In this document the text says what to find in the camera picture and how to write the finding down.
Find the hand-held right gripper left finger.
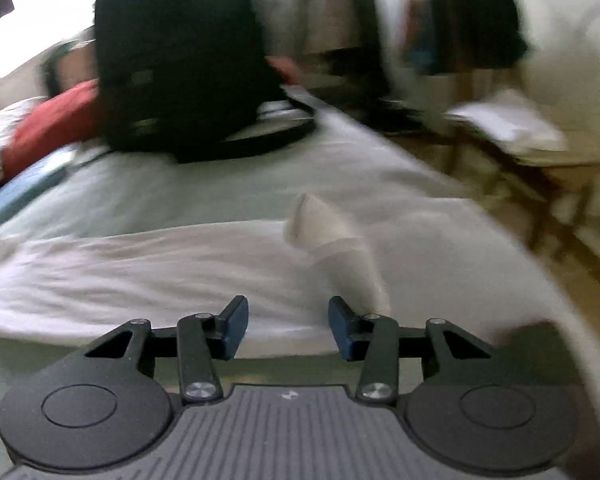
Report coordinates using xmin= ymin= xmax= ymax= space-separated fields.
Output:
xmin=82 ymin=295 xmax=251 ymax=403

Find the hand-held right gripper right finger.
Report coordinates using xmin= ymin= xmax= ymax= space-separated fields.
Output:
xmin=327 ymin=295 xmax=493 ymax=403

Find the white t-shirt with blue print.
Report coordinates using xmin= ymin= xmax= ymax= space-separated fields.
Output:
xmin=0 ymin=192 xmax=392 ymax=341

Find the wooden chair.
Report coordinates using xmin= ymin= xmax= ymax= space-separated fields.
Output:
xmin=440 ymin=60 xmax=600 ymax=261

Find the blue book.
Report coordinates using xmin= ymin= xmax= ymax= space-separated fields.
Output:
xmin=0 ymin=145 xmax=86 ymax=233

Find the stack of papers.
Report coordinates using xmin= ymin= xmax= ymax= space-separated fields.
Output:
xmin=445 ymin=89 xmax=568 ymax=153

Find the black backpack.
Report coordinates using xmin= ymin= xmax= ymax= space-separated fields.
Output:
xmin=94 ymin=0 xmax=317 ymax=163

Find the red quilt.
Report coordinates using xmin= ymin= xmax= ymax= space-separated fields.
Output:
xmin=2 ymin=55 xmax=301 ymax=181

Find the window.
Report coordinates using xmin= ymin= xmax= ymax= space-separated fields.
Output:
xmin=0 ymin=0 xmax=106 ymax=81

